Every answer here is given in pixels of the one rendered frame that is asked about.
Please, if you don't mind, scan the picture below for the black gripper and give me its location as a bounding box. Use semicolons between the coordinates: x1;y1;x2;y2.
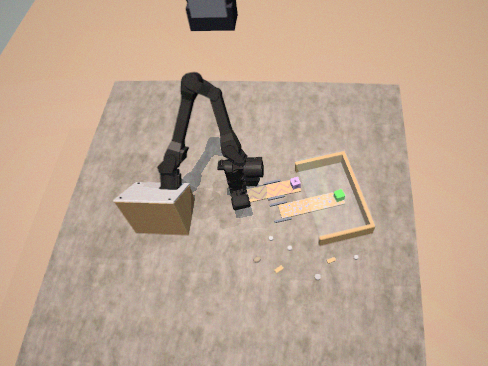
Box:
226;174;251;210

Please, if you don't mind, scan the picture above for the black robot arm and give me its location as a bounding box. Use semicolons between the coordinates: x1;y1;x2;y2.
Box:
158;72;264;190

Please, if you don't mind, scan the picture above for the tan u-shaped low wall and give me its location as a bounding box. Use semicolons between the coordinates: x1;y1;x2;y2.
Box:
295;149;376;246

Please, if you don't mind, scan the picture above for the orange strip with purple zigzag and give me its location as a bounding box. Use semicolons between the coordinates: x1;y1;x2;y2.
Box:
247;180;301;202

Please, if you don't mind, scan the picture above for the peach speckled strip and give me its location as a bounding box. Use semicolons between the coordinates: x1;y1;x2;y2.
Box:
278;199;311;219

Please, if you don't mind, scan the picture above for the purple letter cube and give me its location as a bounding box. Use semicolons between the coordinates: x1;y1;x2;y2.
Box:
290;177;301;190

